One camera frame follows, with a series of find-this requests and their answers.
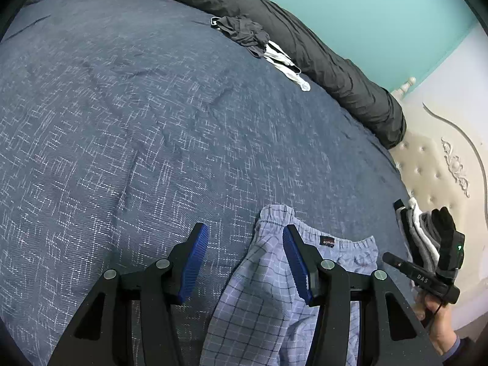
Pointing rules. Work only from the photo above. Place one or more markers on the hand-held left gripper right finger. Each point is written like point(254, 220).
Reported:
point(299, 270)

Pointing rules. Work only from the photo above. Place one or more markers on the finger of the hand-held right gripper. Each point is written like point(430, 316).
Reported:
point(398, 264)

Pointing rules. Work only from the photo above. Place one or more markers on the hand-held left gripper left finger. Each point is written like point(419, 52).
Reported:
point(192, 267)

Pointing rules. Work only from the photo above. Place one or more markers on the blue plaid shorts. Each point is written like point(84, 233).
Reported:
point(263, 312)

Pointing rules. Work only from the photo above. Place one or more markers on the person's right forearm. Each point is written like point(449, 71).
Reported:
point(457, 352)

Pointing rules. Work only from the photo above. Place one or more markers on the stack of folded clothes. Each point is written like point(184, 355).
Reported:
point(423, 232)

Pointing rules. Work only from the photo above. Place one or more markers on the person's right hand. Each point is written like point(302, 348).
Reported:
point(440, 328)

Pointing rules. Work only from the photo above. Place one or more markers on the cream tufted headboard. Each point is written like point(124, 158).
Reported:
point(430, 167)

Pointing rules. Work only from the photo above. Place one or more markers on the bed with blue sheet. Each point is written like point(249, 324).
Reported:
point(114, 122)

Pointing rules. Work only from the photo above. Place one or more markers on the white garment with black trim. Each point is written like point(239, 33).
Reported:
point(284, 61)

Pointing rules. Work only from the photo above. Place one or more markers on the rolled dark grey duvet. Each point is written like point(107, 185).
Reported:
point(305, 38)

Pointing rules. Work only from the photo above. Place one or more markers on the dark grey garment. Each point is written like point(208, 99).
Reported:
point(240, 32)

